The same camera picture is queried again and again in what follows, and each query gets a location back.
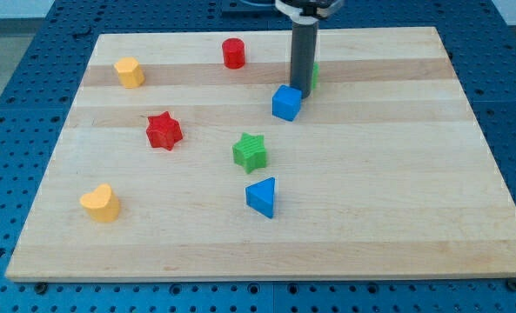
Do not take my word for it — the blue cube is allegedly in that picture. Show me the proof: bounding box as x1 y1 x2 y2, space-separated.
271 85 302 122

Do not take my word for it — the green star block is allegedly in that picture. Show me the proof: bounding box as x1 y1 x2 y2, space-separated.
232 132 267 174

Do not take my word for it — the blue triangle block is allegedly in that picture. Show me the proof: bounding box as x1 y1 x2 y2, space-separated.
245 177 276 219

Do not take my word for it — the wooden board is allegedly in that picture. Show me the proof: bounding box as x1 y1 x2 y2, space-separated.
6 27 516 283

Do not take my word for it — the red star block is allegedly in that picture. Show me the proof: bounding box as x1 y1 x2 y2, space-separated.
146 111 184 150

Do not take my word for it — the green block behind rod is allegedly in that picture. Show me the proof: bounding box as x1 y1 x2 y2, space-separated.
311 62 319 90

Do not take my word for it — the red cylinder block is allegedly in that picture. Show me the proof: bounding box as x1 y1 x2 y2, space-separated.
222 37 245 70

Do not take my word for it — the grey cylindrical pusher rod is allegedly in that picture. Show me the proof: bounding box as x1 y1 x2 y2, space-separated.
290 22 318 99

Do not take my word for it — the yellow hexagon block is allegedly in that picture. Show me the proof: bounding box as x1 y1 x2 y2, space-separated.
113 57 145 89

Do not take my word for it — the yellow heart block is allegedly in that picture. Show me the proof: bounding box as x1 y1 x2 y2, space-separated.
79 183 121 223

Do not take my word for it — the white rod mount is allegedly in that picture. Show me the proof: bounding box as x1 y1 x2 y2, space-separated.
274 0 345 25

